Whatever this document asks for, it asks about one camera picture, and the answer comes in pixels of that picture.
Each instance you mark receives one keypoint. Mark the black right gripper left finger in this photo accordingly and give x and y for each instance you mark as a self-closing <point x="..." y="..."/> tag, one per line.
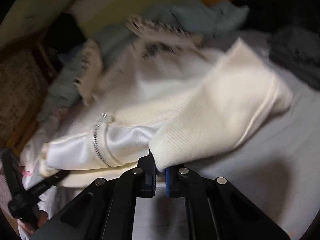
<point x="106" y="208"/>

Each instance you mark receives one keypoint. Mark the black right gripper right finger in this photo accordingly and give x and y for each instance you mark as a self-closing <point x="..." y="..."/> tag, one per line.
<point x="216" y="209"/>

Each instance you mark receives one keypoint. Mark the white cream hooded sweatshirt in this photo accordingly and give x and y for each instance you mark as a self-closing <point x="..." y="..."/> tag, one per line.
<point x="102" y="133"/>

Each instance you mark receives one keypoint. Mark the person's hand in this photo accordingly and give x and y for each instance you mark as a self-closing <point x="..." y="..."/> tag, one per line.
<point x="33" y="219"/>

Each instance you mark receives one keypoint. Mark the white pink pillow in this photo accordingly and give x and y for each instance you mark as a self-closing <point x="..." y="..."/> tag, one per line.
<point x="30" y="159"/>

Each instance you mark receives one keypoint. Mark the grey printed bed sheet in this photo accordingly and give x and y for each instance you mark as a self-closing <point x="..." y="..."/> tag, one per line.
<point x="262" y="154"/>

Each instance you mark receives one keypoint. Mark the patterned brown cushion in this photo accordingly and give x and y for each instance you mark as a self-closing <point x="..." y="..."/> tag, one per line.
<point x="22" y="85"/>

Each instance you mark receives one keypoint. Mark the dark grey garment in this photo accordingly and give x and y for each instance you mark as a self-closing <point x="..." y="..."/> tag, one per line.
<point x="297" y="50"/>

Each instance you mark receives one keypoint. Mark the light blue blanket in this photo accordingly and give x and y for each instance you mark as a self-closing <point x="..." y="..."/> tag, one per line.
<point x="187" y="18"/>

